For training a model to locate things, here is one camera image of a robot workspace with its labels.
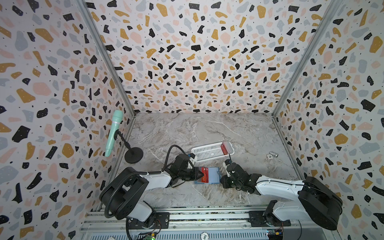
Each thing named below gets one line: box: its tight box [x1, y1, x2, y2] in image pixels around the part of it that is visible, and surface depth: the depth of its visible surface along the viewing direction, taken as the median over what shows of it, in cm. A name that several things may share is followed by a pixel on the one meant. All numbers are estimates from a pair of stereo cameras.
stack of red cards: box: [221, 142, 228, 155], surface depth 99 cm
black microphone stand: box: [114, 129, 144, 164], surface depth 97 cm
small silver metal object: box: [266, 151, 279, 160], surface depth 99 cm
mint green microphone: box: [105, 110, 124, 158], surface depth 75 cm
